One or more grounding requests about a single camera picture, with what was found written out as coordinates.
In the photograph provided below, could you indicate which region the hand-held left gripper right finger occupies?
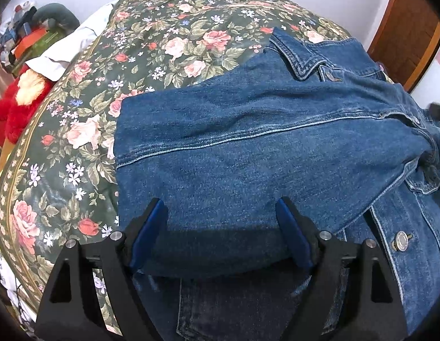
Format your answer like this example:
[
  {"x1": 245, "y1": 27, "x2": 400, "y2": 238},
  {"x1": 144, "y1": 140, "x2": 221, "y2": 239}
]
[{"x1": 276, "y1": 197, "x2": 408, "y2": 341}]

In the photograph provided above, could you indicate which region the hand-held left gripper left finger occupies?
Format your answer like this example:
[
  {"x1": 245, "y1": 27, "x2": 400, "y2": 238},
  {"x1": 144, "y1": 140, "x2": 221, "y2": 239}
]
[{"x1": 34, "y1": 198, "x2": 168, "y2": 341}]

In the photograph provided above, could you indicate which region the blue denim jacket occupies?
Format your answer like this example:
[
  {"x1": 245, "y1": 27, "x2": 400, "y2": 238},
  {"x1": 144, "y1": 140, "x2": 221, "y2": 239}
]
[{"x1": 113, "y1": 26, "x2": 440, "y2": 341}]

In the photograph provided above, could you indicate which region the brown wooden door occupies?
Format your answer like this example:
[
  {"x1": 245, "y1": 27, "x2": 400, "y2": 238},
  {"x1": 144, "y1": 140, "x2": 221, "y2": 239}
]
[{"x1": 367, "y1": 0, "x2": 440, "y2": 93}]

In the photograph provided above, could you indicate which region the red plush toy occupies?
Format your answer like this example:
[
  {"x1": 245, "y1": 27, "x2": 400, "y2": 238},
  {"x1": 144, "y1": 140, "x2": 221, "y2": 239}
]
[{"x1": 0, "y1": 66, "x2": 55, "y2": 143}]

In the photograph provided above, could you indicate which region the floral bedspread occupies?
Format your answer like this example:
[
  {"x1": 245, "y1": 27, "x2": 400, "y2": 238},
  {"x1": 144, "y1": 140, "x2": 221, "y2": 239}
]
[{"x1": 0, "y1": 0, "x2": 380, "y2": 338}]

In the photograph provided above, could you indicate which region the white cloth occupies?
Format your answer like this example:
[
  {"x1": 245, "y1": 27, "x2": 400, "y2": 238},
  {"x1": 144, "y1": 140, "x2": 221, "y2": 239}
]
[{"x1": 28, "y1": 3, "x2": 116, "y2": 80}]

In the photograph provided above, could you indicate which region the green box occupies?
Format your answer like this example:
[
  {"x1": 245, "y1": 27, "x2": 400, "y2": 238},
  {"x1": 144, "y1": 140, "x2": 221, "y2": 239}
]
[{"x1": 12, "y1": 30, "x2": 69, "y2": 77}]

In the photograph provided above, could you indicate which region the orange box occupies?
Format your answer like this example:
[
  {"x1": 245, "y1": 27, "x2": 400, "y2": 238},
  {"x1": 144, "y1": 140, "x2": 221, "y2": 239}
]
[{"x1": 14, "y1": 28, "x2": 48, "y2": 59}]

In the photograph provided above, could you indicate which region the pile of assorted clutter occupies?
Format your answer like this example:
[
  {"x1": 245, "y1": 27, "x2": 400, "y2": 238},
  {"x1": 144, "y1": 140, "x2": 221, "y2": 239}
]
[{"x1": 0, "y1": 2, "x2": 38, "y2": 61}]

